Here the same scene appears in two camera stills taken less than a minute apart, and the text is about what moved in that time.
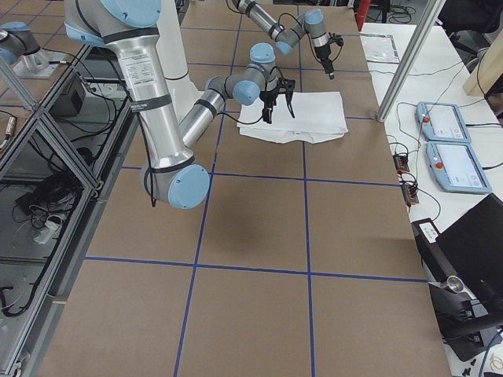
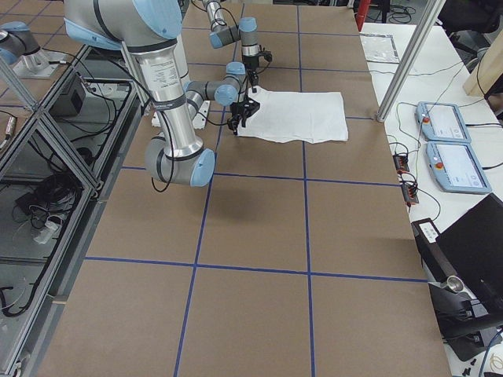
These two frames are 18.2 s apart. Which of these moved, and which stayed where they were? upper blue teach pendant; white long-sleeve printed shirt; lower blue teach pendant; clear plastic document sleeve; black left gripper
Moved: black left gripper
Stayed: upper blue teach pendant; clear plastic document sleeve; lower blue teach pendant; white long-sleeve printed shirt
